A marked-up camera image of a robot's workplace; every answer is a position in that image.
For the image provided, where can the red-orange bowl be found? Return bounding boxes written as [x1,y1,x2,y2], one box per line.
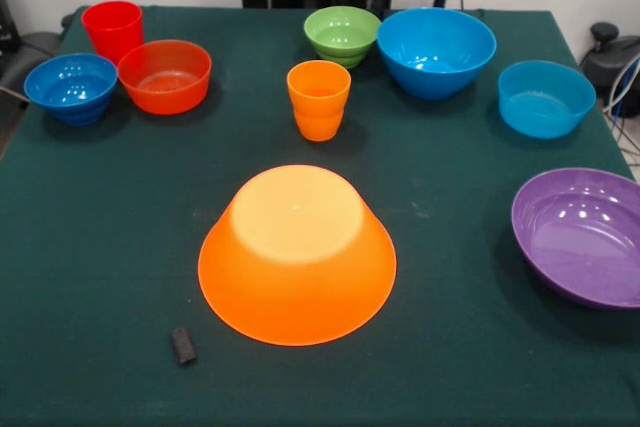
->
[117,39,213,116]

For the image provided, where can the dark green tablecloth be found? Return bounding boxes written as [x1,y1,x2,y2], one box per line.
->
[0,5,640,427]

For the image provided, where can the small black rubber piece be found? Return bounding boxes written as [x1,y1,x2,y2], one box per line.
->
[170,326,198,368]

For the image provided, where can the red cup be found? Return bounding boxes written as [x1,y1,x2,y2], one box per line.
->
[81,0,145,66]

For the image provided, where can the dark blue bowl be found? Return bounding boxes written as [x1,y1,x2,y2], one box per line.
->
[23,52,119,127]

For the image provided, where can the small light blue bowl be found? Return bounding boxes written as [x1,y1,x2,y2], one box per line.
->
[497,60,597,140]

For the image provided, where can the purple bowl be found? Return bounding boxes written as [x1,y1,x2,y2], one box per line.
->
[510,167,640,310]

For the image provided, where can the orange cup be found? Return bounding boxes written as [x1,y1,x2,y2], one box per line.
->
[286,59,353,143]

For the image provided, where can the green bowl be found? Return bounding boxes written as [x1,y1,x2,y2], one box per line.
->
[303,5,383,69]

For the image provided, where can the large orange bowl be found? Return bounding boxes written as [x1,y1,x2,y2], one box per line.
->
[197,163,398,347]

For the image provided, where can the white and blue cables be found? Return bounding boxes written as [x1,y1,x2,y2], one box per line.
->
[602,54,640,158]

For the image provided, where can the large light blue bowl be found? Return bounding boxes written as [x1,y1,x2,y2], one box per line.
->
[376,7,498,101]

